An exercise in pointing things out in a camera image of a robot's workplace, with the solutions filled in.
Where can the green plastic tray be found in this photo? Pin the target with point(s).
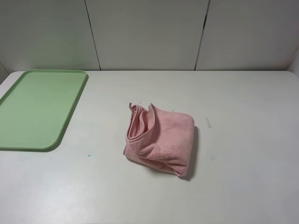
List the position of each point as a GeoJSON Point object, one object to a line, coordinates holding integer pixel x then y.
{"type": "Point", "coordinates": [37, 108]}

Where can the pink terry towel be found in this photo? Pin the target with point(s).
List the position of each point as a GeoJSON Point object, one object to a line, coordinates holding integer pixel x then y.
{"type": "Point", "coordinates": [159, 139]}

